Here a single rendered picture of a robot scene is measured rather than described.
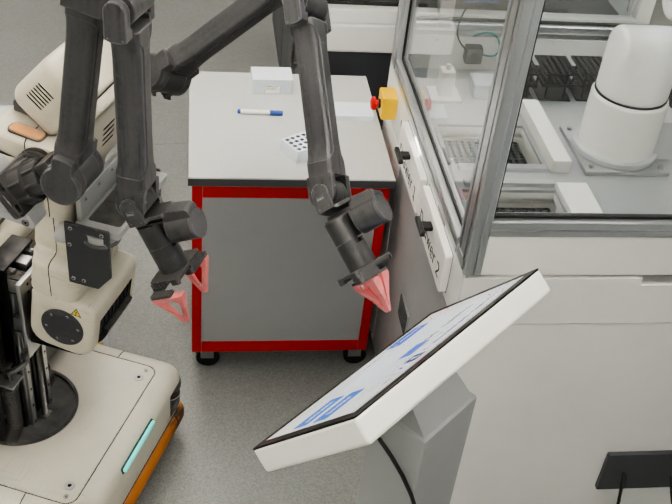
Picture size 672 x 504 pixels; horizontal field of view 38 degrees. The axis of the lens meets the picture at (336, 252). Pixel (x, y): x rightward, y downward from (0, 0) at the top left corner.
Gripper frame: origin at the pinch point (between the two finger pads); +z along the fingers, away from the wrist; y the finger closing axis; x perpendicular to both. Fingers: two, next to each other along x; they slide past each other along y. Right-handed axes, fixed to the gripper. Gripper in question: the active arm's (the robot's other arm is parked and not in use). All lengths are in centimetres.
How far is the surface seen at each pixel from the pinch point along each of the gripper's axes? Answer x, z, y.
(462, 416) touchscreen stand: -13.2, 22.0, -7.6
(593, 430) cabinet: 29, 60, 65
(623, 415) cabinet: 22, 60, 70
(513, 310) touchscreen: -26.1, 9.3, 3.2
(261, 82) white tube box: 92, -69, 75
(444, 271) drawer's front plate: 18.7, 2.8, 35.7
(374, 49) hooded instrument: 85, -64, 120
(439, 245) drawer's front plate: 19.8, -2.8, 39.3
